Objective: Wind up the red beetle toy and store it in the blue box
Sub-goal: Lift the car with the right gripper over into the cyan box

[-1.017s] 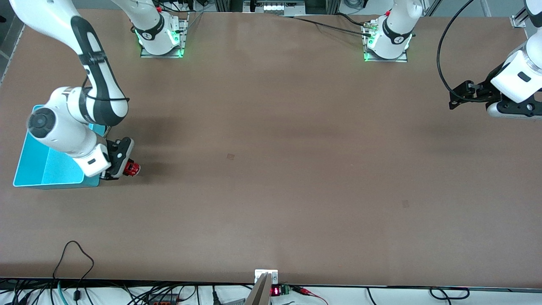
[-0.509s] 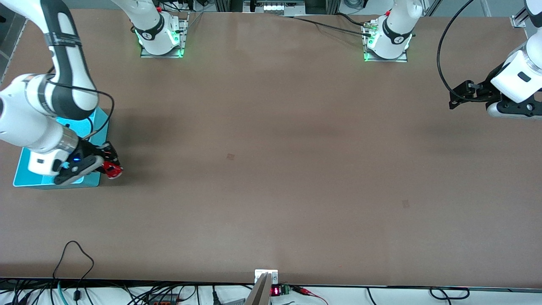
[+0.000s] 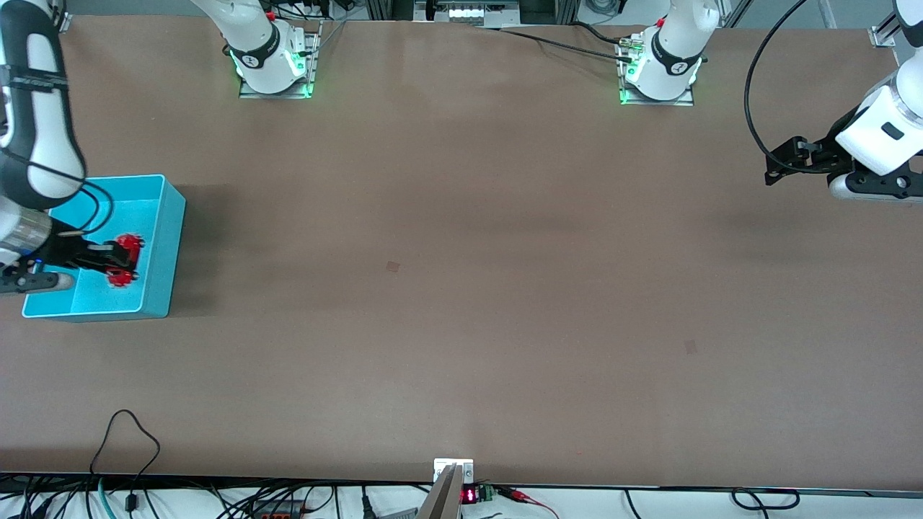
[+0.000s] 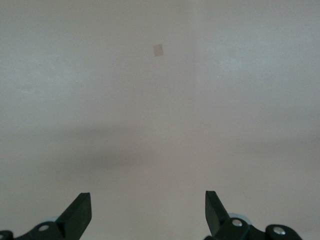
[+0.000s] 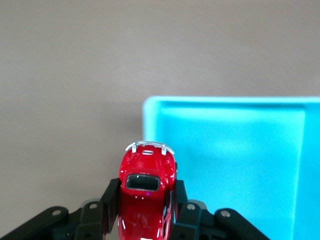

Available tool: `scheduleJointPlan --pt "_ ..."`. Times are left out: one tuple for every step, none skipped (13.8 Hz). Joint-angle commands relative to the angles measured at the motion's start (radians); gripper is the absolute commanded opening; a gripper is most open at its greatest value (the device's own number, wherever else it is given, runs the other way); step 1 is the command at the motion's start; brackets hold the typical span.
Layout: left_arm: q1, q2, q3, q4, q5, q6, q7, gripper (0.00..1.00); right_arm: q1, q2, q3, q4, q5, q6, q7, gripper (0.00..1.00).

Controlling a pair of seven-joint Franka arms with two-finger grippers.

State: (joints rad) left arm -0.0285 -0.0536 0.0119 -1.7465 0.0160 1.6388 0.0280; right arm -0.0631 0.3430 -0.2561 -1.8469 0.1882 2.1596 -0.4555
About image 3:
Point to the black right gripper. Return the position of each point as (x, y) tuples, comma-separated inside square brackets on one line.
[(66, 251)]

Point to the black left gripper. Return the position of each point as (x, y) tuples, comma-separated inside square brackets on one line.
[(824, 154)]

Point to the red beetle toy car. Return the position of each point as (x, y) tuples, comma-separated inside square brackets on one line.
[(130, 244)]

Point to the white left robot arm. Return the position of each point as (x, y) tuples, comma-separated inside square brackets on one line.
[(674, 65)]

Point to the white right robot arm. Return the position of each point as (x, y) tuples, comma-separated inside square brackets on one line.
[(40, 108)]

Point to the blue plastic box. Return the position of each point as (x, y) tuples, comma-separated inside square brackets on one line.
[(155, 288)]

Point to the black orange connector block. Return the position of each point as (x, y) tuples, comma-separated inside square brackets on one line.
[(277, 510)]

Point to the grey device with white light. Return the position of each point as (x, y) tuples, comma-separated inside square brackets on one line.
[(469, 11)]

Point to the red digit display module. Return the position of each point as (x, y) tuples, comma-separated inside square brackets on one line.
[(472, 495)]

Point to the red clip lead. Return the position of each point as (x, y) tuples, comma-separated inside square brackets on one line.
[(515, 494)]

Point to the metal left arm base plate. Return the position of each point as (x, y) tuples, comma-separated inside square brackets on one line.
[(685, 99)]

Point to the aluminium profile bracket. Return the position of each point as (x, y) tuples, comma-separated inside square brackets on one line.
[(885, 32), (61, 18)]

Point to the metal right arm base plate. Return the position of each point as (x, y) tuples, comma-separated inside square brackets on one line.
[(311, 58)]

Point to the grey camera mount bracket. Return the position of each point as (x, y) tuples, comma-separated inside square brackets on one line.
[(448, 490)]

